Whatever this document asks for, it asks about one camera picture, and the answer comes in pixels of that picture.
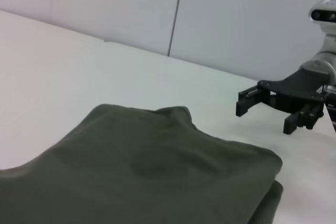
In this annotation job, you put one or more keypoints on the dark green FREE t-shirt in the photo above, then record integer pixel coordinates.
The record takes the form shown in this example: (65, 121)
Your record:
(131, 169)

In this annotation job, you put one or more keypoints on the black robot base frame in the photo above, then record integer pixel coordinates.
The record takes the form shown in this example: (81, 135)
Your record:
(332, 119)

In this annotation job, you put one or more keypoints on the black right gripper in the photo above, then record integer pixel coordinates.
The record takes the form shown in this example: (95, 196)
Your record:
(296, 90)

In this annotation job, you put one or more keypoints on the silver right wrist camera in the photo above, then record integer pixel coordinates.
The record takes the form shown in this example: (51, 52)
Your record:
(324, 14)

